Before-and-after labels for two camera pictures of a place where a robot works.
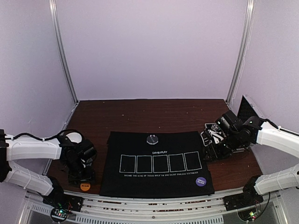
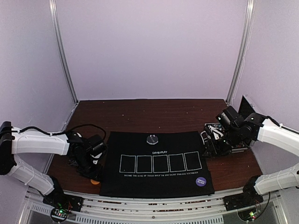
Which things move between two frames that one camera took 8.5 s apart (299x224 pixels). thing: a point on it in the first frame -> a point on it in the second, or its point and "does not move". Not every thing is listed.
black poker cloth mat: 175,166 does not move
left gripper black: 89,177 -> 95,175
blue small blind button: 201,181 does not move
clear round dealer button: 152,139 does not move
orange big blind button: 85,186 -> 94,182
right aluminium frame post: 239,67 does not move
